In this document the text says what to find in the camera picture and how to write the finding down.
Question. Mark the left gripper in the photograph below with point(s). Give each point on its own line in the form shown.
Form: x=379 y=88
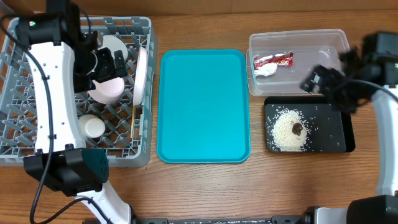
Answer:
x=109 y=71

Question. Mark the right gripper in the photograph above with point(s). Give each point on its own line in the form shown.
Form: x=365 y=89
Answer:
x=321 y=81

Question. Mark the pink small bowl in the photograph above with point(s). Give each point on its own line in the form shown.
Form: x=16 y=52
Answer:
x=107 y=92

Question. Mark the grey bowl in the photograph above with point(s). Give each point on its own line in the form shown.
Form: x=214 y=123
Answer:
x=114 y=44

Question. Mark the large white plate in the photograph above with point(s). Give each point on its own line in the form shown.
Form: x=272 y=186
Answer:
x=140 y=79

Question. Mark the red snack wrapper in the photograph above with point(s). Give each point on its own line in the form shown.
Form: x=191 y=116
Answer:
x=283 y=59

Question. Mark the wooden chopstick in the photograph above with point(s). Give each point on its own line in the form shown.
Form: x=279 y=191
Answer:
x=132 y=122

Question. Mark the white tissue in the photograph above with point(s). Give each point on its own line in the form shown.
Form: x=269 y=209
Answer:
x=266 y=70

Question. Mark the brown food scrap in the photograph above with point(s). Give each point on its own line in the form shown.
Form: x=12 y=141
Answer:
x=297 y=129

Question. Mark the white rice pile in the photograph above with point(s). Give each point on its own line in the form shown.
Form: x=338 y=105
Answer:
x=279 y=129

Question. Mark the white cup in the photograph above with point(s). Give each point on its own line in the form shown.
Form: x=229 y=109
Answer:
x=91 y=126

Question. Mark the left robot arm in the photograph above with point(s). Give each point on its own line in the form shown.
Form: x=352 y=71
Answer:
x=65 y=61

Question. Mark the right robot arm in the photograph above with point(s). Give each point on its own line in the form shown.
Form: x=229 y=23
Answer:
x=366 y=75

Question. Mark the grey dishwasher rack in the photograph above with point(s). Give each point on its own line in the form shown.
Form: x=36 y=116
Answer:
x=18 y=109

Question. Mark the clear plastic bin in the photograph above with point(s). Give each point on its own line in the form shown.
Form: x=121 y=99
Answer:
x=307 y=49

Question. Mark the black tray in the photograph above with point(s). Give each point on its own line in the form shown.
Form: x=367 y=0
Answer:
x=331 y=130

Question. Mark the teal plastic tray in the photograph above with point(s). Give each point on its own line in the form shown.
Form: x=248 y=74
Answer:
x=203 y=110

